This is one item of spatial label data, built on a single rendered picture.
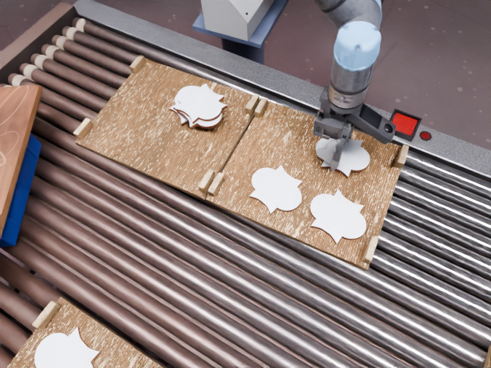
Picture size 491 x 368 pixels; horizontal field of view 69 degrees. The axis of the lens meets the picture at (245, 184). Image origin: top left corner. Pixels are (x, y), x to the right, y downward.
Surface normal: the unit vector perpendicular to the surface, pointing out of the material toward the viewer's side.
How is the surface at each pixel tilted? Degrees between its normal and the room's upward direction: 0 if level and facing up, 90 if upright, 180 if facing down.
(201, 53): 0
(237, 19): 90
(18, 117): 0
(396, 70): 0
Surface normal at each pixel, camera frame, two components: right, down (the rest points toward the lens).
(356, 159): -0.04, -0.46
